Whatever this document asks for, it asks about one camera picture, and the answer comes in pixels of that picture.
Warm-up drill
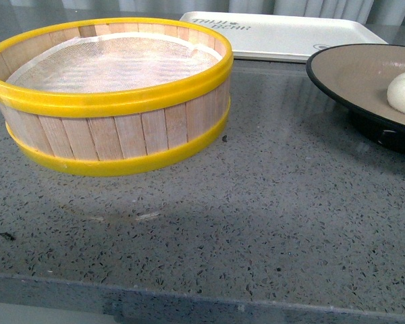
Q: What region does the beige plate with black rim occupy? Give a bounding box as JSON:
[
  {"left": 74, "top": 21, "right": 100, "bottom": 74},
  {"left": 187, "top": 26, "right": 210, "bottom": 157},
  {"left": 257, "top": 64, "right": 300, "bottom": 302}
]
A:
[{"left": 306, "top": 44, "right": 405, "bottom": 154}]

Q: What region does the cream bear print tray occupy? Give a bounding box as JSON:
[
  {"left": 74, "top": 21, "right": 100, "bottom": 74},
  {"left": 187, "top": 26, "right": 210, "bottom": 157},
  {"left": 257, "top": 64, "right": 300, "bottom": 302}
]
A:
[{"left": 180, "top": 11, "right": 385, "bottom": 63}]

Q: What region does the yellow rimmed wooden steamer basket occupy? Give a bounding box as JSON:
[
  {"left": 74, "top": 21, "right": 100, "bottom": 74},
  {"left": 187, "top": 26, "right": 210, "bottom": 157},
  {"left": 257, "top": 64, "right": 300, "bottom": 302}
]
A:
[{"left": 0, "top": 18, "right": 234, "bottom": 176}]

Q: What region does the white mesh steamer liner cloth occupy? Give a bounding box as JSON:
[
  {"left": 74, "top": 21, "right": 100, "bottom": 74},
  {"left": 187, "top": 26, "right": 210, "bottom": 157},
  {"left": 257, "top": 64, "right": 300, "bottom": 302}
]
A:
[{"left": 7, "top": 32, "right": 222, "bottom": 93}]

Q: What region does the grey pleated curtain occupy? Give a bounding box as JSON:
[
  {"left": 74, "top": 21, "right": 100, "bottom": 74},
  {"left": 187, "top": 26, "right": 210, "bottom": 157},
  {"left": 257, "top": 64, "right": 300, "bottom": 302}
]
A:
[{"left": 40, "top": 0, "right": 405, "bottom": 26}]

